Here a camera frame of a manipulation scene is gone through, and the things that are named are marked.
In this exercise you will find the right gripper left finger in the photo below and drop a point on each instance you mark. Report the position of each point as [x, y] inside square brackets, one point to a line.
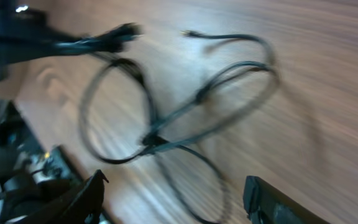
[82, 204]

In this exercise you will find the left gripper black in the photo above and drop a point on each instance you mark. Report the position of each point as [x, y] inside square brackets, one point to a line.
[21, 34]

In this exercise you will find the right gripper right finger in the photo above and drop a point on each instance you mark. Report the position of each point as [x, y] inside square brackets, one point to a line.
[266, 204]

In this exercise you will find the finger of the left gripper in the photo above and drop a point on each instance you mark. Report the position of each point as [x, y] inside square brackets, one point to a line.
[112, 41]

